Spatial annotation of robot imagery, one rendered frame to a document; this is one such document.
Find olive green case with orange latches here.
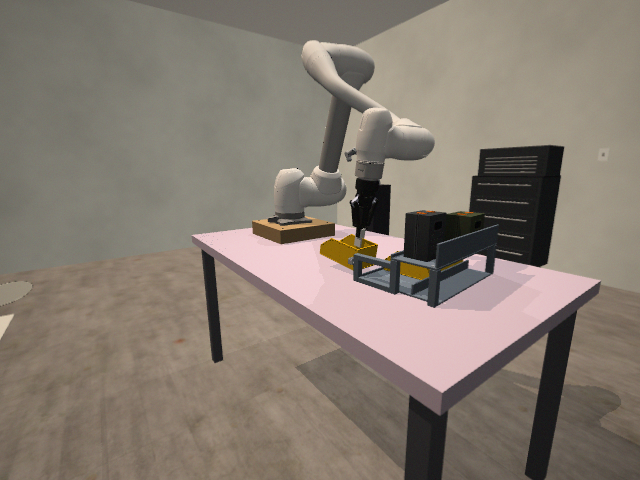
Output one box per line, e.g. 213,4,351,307
444,211,485,241

